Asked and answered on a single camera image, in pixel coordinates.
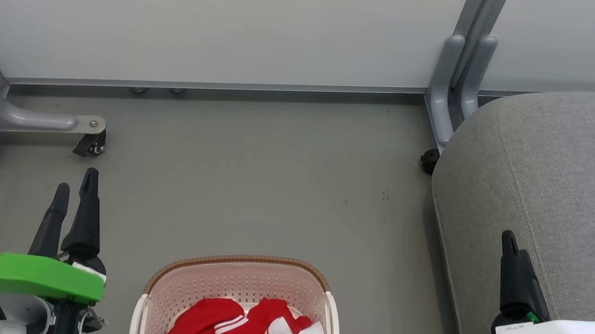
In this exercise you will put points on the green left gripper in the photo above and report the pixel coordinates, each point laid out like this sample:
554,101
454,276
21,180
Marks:
34,275

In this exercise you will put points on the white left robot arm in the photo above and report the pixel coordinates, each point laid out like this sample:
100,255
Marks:
15,319

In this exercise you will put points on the grey fabric sofa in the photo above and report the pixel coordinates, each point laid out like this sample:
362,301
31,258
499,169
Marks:
574,177

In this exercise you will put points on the black caster wheel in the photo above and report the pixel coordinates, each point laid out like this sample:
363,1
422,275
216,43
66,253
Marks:
91,144
429,160

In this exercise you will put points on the grey forked partition foot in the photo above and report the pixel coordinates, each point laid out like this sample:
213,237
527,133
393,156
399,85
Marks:
444,95

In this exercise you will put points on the small round rail bolt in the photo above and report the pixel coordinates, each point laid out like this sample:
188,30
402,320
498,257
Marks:
138,89
177,90

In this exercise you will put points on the grey partition base rail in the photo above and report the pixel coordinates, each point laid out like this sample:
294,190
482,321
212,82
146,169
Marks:
214,85

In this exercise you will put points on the grey partition post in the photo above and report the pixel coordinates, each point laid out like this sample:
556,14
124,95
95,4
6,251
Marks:
481,10

